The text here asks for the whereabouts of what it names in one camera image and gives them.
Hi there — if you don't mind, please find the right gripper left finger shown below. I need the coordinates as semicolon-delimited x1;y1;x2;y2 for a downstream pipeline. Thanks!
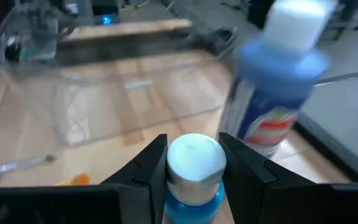
101;133;169;224

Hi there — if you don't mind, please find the dark blue paint bottle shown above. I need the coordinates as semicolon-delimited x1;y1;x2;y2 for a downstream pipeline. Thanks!
218;0;339;159

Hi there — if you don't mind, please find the black paintbrush silver ferrule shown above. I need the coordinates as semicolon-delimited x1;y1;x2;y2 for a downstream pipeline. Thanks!
0;154;58;187

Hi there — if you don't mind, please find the small teal paint bottle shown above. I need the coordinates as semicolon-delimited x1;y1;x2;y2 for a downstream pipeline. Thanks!
162;133;229;224

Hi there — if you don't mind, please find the clear plastic container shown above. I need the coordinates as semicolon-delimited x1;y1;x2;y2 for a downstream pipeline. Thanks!
0;4;239;149

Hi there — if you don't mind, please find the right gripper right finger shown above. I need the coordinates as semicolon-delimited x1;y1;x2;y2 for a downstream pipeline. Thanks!
218;132;333;224

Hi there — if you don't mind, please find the black office chair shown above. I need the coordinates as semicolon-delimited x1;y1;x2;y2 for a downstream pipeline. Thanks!
323;0;358;41

